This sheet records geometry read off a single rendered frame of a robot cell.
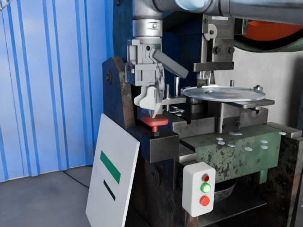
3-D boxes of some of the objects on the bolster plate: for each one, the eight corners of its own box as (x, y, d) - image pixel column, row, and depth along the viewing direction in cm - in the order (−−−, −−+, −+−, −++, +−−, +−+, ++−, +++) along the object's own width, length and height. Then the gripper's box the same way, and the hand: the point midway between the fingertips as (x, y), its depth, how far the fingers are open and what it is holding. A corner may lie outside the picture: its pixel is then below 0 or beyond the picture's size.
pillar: (180, 98, 109) (181, 65, 106) (175, 99, 108) (176, 65, 105) (176, 97, 111) (177, 64, 108) (172, 98, 110) (173, 64, 107)
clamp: (187, 110, 102) (188, 84, 100) (149, 115, 95) (149, 87, 93) (179, 107, 108) (180, 82, 105) (142, 111, 101) (141, 84, 98)
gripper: (122, 38, 69) (124, 116, 74) (136, 38, 61) (137, 125, 66) (152, 38, 73) (152, 113, 78) (168, 38, 65) (167, 121, 70)
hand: (154, 113), depth 73 cm, fingers closed, pressing on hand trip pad
